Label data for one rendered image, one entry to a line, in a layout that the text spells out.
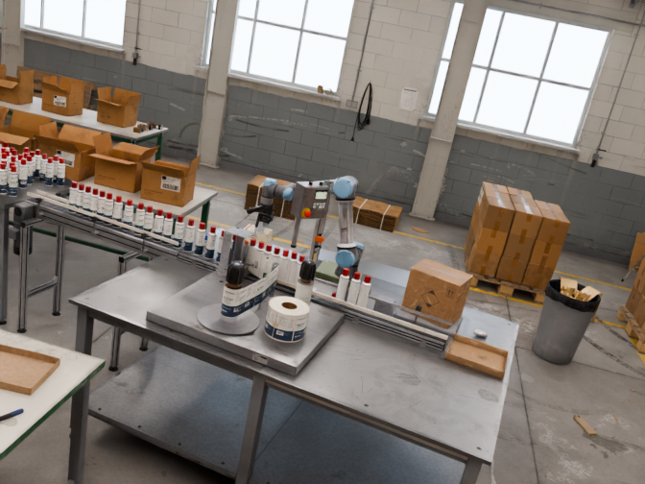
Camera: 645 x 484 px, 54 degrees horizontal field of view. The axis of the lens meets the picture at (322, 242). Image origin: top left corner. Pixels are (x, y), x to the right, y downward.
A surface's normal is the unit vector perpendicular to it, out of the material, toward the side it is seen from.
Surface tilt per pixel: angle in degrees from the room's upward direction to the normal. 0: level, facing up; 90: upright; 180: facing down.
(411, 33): 90
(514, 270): 90
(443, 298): 90
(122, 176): 90
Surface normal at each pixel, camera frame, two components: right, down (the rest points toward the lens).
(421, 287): -0.50, 0.20
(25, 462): 0.18, -0.92
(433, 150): -0.21, 0.29
